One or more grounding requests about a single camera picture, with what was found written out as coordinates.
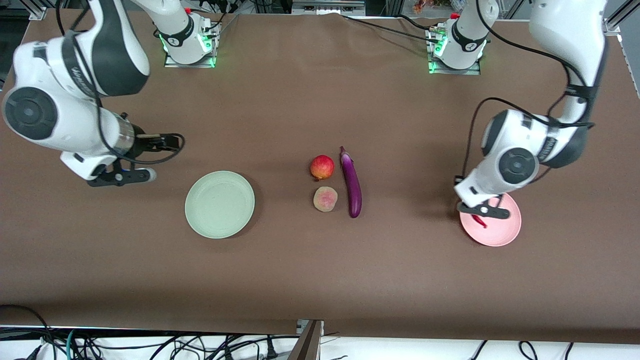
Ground long purple eggplant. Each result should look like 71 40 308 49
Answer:
339 146 363 219

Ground pale pink peach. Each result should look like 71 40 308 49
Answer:
313 186 339 213

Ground long black table cable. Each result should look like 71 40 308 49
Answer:
341 14 441 45

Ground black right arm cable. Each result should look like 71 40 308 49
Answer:
55 0 187 167

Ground aluminium frame bar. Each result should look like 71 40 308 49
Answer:
291 0 367 16

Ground brown table cover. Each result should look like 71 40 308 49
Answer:
0 7 640 346

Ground black looped floor cable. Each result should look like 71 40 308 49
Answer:
0 304 58 360

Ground pale green round plate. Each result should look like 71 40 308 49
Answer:
184 170 256 240

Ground red yellow pomegranate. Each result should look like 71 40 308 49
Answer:
309 154 336 182

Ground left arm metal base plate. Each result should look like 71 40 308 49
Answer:
427 27 482 76

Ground short black table cable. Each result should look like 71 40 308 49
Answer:
395 14 438 32

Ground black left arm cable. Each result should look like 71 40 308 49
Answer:
460 0 598 181

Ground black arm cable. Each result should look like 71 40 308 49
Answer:
55 0 187 167
460 0 598 181

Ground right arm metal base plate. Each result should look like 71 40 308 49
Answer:
164 14 218 69

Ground pink round plate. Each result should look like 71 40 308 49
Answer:
459 192 522 248

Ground aluminium profile post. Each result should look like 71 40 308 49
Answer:
286 319 326 360

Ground colourful background items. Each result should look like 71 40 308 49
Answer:
412 0 453 14

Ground black cable beside base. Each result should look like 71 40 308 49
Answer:
200 0 241 38

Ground aluminium corner profile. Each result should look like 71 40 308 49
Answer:
602 0 640 37

